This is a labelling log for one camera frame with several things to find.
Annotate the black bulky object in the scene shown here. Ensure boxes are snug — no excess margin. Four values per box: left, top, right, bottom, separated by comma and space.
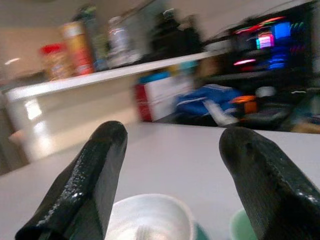
146, 9, 204, 61

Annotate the teal plate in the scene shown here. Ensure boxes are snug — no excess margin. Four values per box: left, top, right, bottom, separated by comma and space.
192, 221, 209, 240

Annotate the small green cup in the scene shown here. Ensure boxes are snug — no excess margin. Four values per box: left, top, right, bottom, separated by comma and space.
229, 208, 258, 240

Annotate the white counter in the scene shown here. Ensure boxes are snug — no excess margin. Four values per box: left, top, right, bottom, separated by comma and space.
1, 48, 231, 163

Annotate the blue bag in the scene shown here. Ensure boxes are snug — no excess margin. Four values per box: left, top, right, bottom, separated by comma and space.
174, 83, 244, 126

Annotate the small orange object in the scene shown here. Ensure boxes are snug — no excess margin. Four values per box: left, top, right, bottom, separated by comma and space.
229, 94, 259, 116

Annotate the green bottle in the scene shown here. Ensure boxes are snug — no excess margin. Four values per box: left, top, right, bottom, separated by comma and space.
74, 6, 109, 72

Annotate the computer with coloured lights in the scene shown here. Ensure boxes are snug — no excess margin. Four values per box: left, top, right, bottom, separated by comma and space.
228, 14, 315, 74

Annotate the yellow and red canister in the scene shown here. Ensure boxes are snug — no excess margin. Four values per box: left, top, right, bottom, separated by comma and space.
59, 21, 95, 76

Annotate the red-lidded jar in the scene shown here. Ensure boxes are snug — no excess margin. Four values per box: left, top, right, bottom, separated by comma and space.
39, 43, 74, 81

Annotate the clear plastic bottle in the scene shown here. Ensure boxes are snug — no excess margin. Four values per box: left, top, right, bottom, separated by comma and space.
106, 16, 131, 68

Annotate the red and white box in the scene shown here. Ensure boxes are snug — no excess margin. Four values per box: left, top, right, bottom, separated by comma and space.
133, 74, 194, 123

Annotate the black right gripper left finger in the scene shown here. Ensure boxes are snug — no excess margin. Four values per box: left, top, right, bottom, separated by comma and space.
14, 120, 129, 240

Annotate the small white round object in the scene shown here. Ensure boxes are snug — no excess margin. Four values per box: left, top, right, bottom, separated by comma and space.
256, 86, 276, 99

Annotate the white bowl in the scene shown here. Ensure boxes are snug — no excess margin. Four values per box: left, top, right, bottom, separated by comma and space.
104, 193, 196, 240

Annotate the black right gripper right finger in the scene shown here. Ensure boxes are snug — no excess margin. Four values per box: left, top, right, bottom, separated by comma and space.
218, 126, 320, 240

